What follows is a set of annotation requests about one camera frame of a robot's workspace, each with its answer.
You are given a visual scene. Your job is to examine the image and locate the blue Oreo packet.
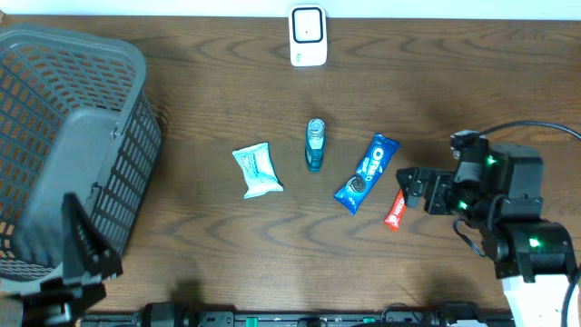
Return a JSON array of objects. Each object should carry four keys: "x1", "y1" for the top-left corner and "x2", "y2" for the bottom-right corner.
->
[{"x1": 334, "y1": 134, "x2": 400, "y2": 215}]

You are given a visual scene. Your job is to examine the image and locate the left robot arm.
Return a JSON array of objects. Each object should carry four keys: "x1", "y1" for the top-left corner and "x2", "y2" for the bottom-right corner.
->
[{"x1": 1, "y1": 193, "x2": 123, "y2": 326}]

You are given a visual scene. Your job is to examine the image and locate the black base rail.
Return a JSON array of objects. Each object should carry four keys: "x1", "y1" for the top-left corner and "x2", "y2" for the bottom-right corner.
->
[{"x1": 79, "y1": 302, "x2": 516, "y2": 327}]

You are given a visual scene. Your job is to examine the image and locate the white barcode scanner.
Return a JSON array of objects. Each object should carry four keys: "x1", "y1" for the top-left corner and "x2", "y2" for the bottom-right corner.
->
[{"x1": 288, "y1": 4, "x2": 328, "y2": 67}]

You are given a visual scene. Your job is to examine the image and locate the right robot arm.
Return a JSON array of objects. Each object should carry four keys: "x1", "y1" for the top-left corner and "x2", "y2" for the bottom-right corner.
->
[{"x1": 396, "y1": 139, "x2": 580, "y2": 326}]

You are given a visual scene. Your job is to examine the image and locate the grey plastic basket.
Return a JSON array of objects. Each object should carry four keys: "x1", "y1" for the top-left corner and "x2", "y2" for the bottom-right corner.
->
[{"x1": 1, "y1": 24, "x2": 162, "y2": 293}]

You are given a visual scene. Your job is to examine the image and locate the red snack stick packet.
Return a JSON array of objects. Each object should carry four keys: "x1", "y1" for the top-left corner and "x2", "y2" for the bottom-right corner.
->
[{"x1": 384, "y1": 190, "x2": 407, "y2": 232}]

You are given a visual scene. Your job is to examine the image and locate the mint green snack packet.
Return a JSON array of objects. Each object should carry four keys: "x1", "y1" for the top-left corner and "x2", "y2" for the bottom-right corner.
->
[{"x1": 232, "y1": 143, "x2": 283, "y2": 199}]

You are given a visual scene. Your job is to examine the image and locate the blue liquid bottle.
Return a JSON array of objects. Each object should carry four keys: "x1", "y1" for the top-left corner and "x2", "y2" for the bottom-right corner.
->
[{"x1": 305, "y1": 118, "x2": 326, "y2": 173}]

